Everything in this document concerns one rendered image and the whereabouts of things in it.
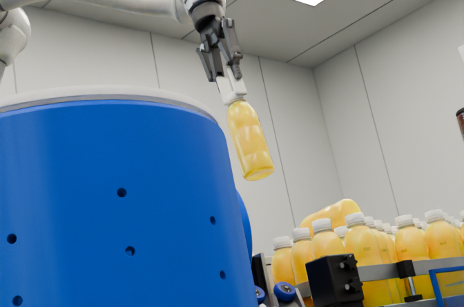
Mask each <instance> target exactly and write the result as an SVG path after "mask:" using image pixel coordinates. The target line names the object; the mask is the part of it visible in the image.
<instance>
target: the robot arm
mask: <svg viewBox="0 0 464 307"><path fill-rule="evenodd" d="M38 1H45V0H0V85H1V81H2V79H3V74H4V71H5V69H6V67H8V66H9V65H10V64H11V63H12V62H13V61H14V60H15V58H16V57H17V55H18V54H19V53H20V52H21V51H23V50H24V49H25V48H26V46H27V45H28V43H29V41H30V37H31V27H30V22H29V20H28V17H27V15H26V13H25V12H24V11H23V9H22V8H21V6H26V5H28V4H31V3H35V2H38ZM69 1H76V2H80V3H87V4H90V5H94V6H100V7H104V8H110V9H114V10H120V11H124V12H130V13H134V14H142V15H147V16H157V17H171V18H173V19H174V20H176V22H178V23H183V24H187V25H190V26H194V28H195V29H196V30H197V31H198V32H199V33H200V39H201V42H202V43H201V46H200V47H199V48H196V50H195V51H196V53H197V54H198V55H199V56H200V59H201V62H202V65H203V67H204V70H205V73H206V76H207V78H208V80H209V82H216V84H217V88H218V90H219V93H220V94H221V96H222V100H223V103H224V105H225V106H227V105H228V103H227V100H226V95H227V94H229V93H230V92H232V89H231V86H230V83H229V79H230V80H231V84H232V86H233V90H234V93H235V95H247V90H246V88H245V85H244V82H243V80H242V73H241V70H240V67H239V65H240V62H239V61H240V60H241V59H242V58H243V54H242V50H241V47H240V43H239V41H238V36H237V34H236V31H235V22H234V19H230V18H226V17H225V10H226V0H69ZM220 51H221V52H222V54H223V56H224V58H225V60H226V64H225V65H226V66H227V67H226V70H227V72H228V75H229V79H228V77H224V70H223V66H222V60H221V56H220ZM236 53H237V54H236Z"/></svg>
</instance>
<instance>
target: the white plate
mask: <svg viewBox="0 0 464 307"><path fill-rule="evenodd" d="M114 99H116V100H136V101H152V102H158V103H166V104H171V105H174V106H180V107H183V108H188V109H190V110H194V111H196V112H199V113H201V114H203V115H205V116H206V117H208V118H210V119H212V120H213V121H214V122H215V123H216V124H217V125H219V123H218V118H217V117H216V115H215V113H214V112H213V111H212V110H211V109H210V108H209V107H207V106H205V105H204V104H203V103H201V102H199V101H197V100H195V99H193V98H191V97H188V96H186V95H183V94H180V93H177V92H172V91H169V90H162V89H159V88H149V87H144V86H127V85H86V86H66V87H59V88H48V89H42V90H34V91H30V92H22V93H19V94H15V95H8V96H5V97H0V113H2V112H8V111H12V110H18V109H22V108H29V107H33V106H41V105H46V104H52V103H63V102H70V101H88V100H114Z"/></svg>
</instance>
